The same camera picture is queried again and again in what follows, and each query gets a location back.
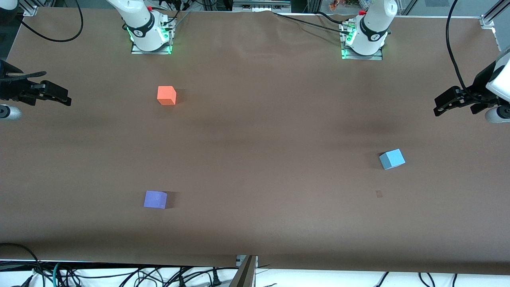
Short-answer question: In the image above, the blue foam block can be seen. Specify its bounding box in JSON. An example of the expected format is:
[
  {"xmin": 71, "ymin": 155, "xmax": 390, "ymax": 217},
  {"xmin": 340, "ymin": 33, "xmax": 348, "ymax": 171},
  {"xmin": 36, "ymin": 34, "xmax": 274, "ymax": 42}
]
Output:
[{"xmin": 379, "ymin": 149, "xmax": 406, "ymax": 170}]

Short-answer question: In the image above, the orange foam block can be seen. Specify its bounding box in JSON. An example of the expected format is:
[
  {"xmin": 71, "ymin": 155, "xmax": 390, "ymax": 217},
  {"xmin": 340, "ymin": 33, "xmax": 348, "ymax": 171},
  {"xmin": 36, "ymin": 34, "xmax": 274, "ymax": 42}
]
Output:
[{"xmin": 157, "ymin": 86, "xmax": 177, "ymax": 106}]

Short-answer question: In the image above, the purple foam block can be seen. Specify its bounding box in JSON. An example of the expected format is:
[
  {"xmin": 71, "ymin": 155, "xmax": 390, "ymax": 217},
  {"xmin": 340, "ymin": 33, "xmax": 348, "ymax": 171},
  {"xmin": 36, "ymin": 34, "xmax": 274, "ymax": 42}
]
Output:
[{"xmin": 143, "ymin": 191, "xmax": 168, "ymax": 209}]

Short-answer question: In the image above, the orange toy clutter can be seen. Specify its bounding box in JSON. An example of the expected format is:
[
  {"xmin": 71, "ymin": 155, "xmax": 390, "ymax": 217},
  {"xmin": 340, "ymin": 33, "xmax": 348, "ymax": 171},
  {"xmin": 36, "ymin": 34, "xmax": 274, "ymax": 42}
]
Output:
[{"xmin": 329, "ymin": 0, "xmax": 361, "ymax": 12}]

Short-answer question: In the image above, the brown paper table cover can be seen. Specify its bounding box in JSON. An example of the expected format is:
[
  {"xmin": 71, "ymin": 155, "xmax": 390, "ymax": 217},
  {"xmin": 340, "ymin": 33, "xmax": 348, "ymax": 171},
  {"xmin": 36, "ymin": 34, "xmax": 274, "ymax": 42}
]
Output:
[{"xmin": 0, "ymin": 7, "xmax": 510, "ymax": 275}]

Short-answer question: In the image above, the silver metal equipment box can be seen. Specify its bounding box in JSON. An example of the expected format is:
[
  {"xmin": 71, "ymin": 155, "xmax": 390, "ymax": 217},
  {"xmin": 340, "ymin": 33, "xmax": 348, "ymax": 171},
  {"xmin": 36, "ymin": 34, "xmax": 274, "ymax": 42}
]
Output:
[{"xmin": 232, "ymin": 0, "xmax": 292, "ymax": 13}]

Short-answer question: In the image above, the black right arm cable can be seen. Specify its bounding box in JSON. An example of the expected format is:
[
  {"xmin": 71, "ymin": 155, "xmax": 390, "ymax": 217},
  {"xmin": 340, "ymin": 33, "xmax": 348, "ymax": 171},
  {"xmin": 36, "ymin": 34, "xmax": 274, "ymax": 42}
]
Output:
[{"xmin": 19, "ymin": 0, "xmax": 84, "ymax": 43}]

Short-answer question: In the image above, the aluminium frame extrusion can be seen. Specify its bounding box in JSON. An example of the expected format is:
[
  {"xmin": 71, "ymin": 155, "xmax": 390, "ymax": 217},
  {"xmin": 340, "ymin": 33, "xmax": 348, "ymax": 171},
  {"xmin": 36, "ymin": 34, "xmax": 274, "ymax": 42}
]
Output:
[
  {"xmin": 480, "ymin": 0, "xmax": 510, "ymax": 28},
  {"xmin": 18, "ymin": 0, "xmax": 38, "ymax": 16}
]

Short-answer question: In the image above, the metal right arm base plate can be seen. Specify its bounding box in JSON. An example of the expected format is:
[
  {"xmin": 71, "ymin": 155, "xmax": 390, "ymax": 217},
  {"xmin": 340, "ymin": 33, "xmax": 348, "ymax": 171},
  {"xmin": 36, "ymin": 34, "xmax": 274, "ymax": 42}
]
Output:
[{"xmin": 131, "ymin": 20, "xmax": 173, "ymax": 55}]

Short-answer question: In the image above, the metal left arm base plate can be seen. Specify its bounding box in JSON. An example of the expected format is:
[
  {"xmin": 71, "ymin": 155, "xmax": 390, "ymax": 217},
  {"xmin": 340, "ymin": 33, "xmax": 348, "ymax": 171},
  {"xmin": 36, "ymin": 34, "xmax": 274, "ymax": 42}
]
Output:
[{"xmin": 341, "ymin": 22, "xmax": 384, "ymax": 61}]

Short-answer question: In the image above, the short black table cable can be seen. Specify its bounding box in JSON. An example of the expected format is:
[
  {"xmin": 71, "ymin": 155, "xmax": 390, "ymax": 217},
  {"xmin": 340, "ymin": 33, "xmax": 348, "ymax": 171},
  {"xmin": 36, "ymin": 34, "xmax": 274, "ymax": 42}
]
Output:
[{"xmin": 316, "ymin": 11, "xmax": 345, "ymax": 24}]

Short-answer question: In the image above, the black looped floor cable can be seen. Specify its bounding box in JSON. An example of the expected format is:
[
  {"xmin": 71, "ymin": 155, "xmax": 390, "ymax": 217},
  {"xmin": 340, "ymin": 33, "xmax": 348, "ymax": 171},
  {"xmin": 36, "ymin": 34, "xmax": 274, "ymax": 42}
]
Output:
[{"xmin": 0, "ymin": 242, "xmax": 42, "ymax": 279}]

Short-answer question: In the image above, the long black table cable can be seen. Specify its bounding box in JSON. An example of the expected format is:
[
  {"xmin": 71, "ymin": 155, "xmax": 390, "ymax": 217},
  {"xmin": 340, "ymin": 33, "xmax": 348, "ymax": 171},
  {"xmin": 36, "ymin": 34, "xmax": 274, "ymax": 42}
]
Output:
[{"xmin": 272, "ymin": 11, "xmax": 353, "ymax": 36}]

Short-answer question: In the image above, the teal cable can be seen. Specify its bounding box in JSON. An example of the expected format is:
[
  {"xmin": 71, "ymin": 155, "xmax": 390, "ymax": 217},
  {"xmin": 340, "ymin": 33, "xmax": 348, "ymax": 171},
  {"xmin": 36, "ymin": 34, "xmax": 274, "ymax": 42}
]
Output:
[{"xmin": 52, "ymin": 261, "xmax": 64, "ymax": 287}]

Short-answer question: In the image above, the aluminium frame post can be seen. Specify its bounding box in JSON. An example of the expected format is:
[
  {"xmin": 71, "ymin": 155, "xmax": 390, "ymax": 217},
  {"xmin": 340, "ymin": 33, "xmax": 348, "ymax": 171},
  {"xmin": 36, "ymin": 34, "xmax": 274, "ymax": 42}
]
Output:
[{"xmin": 230, "ymin": 255, "xmax": 259, "ymax": 287}]

